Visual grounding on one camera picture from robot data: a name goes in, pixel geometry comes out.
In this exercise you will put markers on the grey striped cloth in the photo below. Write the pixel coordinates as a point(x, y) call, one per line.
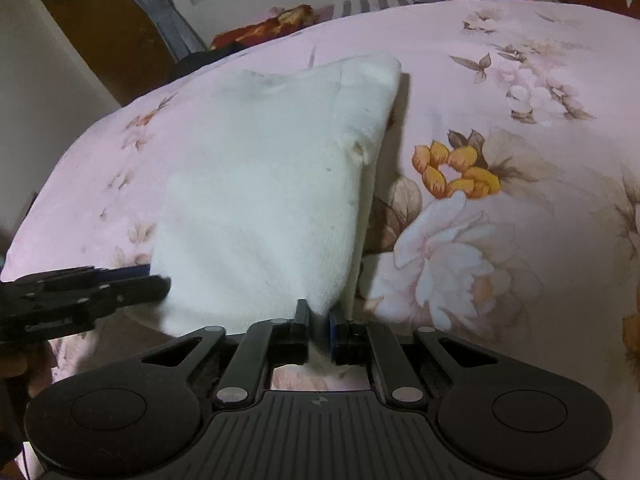
point(370, 2)

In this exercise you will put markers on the black cloth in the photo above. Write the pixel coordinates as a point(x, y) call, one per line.
point(205, 60)

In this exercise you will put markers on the red patterned cloth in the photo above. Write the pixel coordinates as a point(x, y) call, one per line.
point(270, 25)

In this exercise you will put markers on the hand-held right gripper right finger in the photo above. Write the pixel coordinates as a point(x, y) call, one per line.
point(334, 330)

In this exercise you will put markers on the person's left hand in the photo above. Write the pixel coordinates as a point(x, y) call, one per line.
point(22, 365)

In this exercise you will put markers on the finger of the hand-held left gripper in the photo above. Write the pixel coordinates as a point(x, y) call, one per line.
point(145, 290)
point(125, 271)

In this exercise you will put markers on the pink floral bedsheet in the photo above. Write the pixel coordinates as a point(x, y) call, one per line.
point(525, 160)

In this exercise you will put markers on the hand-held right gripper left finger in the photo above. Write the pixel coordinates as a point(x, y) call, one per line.
point(300, 325)

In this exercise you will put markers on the wooden door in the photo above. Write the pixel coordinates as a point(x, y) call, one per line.
point(100, 30)

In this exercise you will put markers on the grey curtain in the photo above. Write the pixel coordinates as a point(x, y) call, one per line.
point(160, 5)

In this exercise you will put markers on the white cloth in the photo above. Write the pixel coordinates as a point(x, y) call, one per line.
point(260, 185)

